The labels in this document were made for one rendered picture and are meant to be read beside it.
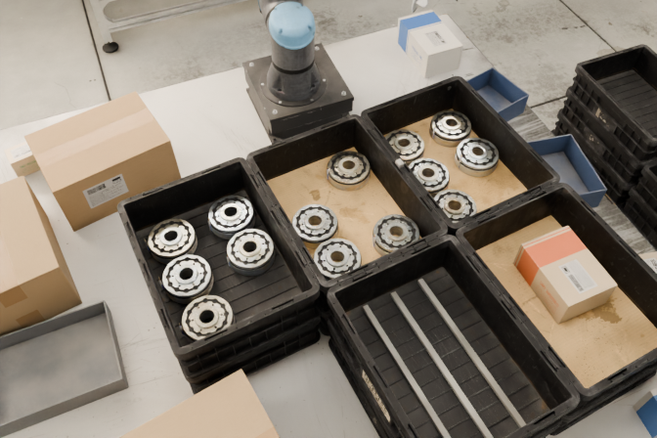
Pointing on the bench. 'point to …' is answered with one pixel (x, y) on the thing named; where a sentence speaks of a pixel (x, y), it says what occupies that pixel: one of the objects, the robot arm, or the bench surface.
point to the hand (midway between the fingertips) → (433, 5)
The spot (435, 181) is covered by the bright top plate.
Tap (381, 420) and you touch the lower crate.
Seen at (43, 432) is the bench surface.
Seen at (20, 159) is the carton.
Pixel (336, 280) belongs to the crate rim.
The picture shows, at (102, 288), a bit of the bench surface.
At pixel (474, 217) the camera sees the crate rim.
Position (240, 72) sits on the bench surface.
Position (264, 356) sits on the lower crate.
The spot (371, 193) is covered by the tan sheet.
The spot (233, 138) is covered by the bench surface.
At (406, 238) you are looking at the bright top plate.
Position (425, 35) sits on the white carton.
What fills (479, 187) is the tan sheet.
